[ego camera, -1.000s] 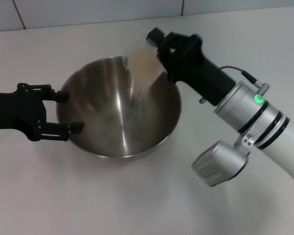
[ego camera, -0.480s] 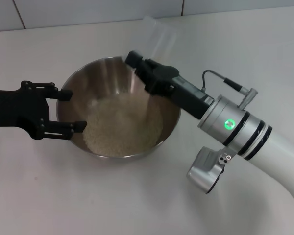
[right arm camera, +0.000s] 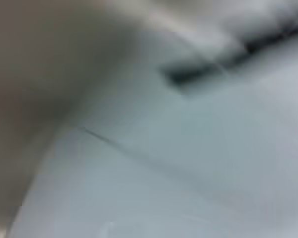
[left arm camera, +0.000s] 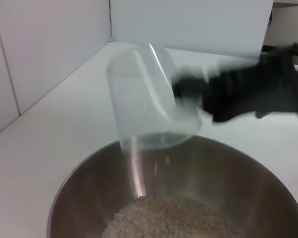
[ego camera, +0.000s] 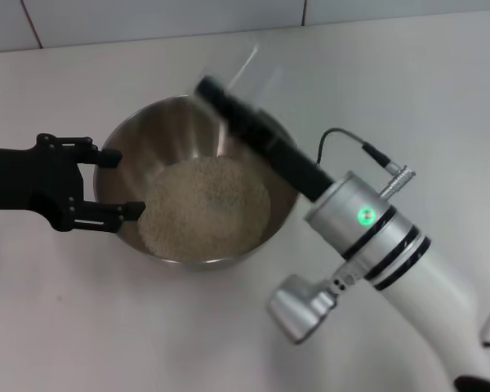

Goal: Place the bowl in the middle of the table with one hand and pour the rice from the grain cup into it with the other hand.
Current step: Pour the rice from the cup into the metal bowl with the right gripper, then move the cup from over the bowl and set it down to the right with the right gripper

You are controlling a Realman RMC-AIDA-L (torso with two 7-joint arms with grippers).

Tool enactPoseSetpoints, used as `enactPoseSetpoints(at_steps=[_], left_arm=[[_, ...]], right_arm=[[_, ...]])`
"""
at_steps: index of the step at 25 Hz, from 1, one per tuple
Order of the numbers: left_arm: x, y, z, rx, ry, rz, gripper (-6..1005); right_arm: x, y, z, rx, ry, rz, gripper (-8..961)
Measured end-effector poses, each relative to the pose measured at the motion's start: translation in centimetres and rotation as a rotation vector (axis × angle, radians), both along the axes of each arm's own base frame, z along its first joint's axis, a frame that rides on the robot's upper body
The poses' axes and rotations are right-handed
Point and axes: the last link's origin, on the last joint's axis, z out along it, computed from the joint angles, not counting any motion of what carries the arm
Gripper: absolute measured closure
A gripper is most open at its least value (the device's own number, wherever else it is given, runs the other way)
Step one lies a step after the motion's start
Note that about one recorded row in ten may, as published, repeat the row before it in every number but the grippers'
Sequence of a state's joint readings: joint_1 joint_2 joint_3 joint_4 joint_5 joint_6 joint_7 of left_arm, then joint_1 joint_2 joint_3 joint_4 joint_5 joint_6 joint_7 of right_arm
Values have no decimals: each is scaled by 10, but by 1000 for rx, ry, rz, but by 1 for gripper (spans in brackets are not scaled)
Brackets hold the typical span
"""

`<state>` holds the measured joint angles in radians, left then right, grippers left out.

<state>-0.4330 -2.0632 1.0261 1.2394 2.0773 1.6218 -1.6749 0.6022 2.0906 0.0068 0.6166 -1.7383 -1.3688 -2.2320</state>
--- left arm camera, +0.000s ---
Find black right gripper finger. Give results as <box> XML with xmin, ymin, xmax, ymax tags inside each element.
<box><xmin>179</xmin><ymin>64</ymin><xmax>221</xmax><ymax>76</ymax></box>
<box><xmin>172</xmin><ymin>75</ymin><xmax>207</xmax><ymax>107</ymax></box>

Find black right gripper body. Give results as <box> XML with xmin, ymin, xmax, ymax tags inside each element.
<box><xmin>202</xmin><ymin>53</ymin><xmax>298</xmax><ymax>123</ymax></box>

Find clear plastic measuring cup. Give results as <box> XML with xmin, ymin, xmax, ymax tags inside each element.
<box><xmin>106</xmin><ymin>42</ymin><xmax>203</xmax><ymax>152</ymax></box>

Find stainless steel mixing bowl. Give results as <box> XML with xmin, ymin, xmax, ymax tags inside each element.
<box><xmin>46</xmin><ymin>135</ymin><xmax>298</xmax><ymax>238</ymax></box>

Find white rice grains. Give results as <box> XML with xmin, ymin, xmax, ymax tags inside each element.
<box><xmin>101</xmin><ymin>194</ymin><xmax>237</xmax><ymax>238</ymax></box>

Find white backdrop board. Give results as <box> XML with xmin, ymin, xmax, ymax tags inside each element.
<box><xmin>110</xmin><ymin>0</ymin><xmax>274</xmax><ymax>60</ymax></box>

